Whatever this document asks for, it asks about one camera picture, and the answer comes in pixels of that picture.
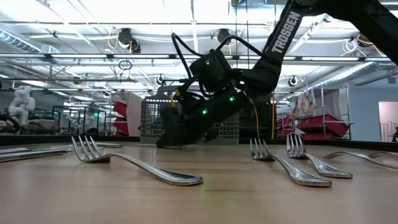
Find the white board panel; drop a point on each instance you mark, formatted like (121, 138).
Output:
(136, 115)

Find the silver air duct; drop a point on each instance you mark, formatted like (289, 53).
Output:
(348, 73)

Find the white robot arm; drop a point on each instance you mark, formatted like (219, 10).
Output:
(23, 102)

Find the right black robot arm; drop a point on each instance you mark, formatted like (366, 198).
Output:
(273, 71)

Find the grey plastic silverware basket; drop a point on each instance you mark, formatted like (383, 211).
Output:
(230, 140)

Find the red storage bins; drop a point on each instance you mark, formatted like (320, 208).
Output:
(121, 110)

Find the red bin shelf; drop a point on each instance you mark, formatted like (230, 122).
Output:
(311, 124)

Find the silver fork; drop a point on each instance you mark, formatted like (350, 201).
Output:
(382, 154)
(174, 177)
(388, 165)
(304, 177)
(329, 170)

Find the black power box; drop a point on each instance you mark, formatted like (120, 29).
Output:
(264, 121)

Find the metal rack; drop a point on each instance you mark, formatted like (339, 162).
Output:
(322, 105)

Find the long ceiling light strip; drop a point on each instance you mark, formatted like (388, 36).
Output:
(140, 57)

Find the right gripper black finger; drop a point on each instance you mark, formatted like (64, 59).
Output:
(171, 127)
(186, 135)

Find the colourful poster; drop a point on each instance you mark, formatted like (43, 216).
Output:
(306, 104)

